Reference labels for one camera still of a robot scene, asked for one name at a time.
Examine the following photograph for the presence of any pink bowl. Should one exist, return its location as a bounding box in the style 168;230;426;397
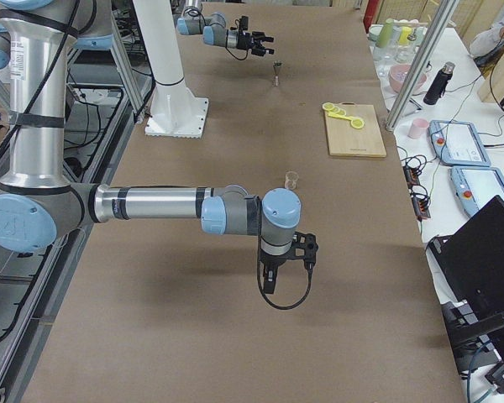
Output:
388;64;427;95

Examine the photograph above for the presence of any steel double jigger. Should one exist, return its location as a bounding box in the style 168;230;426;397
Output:
273;60;283;86

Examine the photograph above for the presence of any bamboo cutting board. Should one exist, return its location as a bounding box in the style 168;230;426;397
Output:
322;102;386;158

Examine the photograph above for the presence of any black water bottle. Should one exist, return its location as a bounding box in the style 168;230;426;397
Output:
423;61;455;105

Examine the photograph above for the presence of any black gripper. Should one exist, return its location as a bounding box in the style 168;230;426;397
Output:
259;249;288;294
237;30;275;57

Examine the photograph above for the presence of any aluminium frame post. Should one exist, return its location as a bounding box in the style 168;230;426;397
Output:
385;0;459;132

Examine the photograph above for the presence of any green tall cup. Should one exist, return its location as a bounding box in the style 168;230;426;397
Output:
375;18;394;49

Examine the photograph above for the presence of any yellow cup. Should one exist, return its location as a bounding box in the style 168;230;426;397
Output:
398;26;412;46

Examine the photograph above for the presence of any seated person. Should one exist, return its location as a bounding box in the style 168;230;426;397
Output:
469;9;504;79

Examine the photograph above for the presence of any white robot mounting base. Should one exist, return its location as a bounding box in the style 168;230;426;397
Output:
134;0;208;139

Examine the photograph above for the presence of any pink plastic cup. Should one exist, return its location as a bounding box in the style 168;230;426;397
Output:
407;118;429;139

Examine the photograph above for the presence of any clear glass measuring cup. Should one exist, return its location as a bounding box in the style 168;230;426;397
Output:
284;170;299;191

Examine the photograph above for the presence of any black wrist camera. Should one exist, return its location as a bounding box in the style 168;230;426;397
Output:
288;232;318;270
239;16;249;31

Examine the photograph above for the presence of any blue grey teach pendant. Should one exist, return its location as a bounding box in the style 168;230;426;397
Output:
428;120;491;167

